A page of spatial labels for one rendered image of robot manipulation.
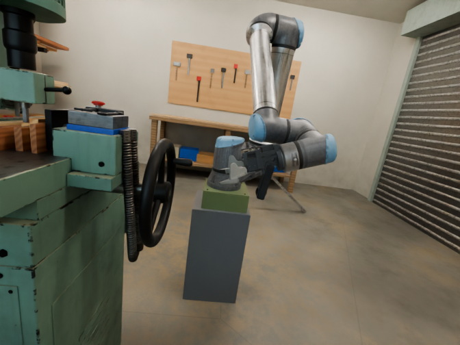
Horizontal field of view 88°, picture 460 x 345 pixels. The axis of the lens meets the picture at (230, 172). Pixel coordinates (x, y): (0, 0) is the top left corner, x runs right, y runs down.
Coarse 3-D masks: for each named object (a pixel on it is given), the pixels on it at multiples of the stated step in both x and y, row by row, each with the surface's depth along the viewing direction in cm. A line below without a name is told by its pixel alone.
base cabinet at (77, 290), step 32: (96, 224) 67; (64, 256) 54; (96, 256) 69; (0, 288) 45; (32, 288) 45; (64, 288) 55; (96, 288) 72; (0, 320) 47; (32, 320) 47; (64, 320) 57; (96, 320) 74
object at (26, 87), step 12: (0, 72) 52; (12, 72) 52; (24, 72) 53; (0, 84) 53; (12, 84) 53; (24, 84) 53; (36, 84) 54; (48, 84) 58; (0, 96) 54; (12, 96) 54; (24, 96) 54; (36, 96) 54; (48, 96) 58
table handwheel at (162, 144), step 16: (160, 144) 56; (160, 160) 54; (144, 176) 51; (160, 176) 62; (112, 192) 63; (144, 192) 50; (160, 192) 61; (144, 208) 50; (144, 224) 51; (160, 224) 70; (144, 240) 54
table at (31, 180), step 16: (0, 160) 43; (16, 160) 45; (32, 160) 46; (48, 160) 47; (64, 160) 50; (0, 176) 36; (16, 176) 38; (32, 176) 41; (48, 176) 45; (64, 176) 50; (80, 176) 51; (96, 176) 51; (112, 176) 53; (0, 192) 35; (16, 192) 38; (32, 192) 42; (48, 192) 46; (0, 208) 36; (16, 208) 39
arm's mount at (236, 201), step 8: (208, 192) 119; (216, 192) 119; (224, 192) 120; (232, 192) 122; (240, 192) 124; (208, 200) 120; (216, 200) 120; (224, 200) 120; (232, 200) 121; (240, 200) 121; (248, 200) 121; (208, 208) 121; (216, 208) 121; (224, 208) 121; (232, 208) 122; (240, 208) 122
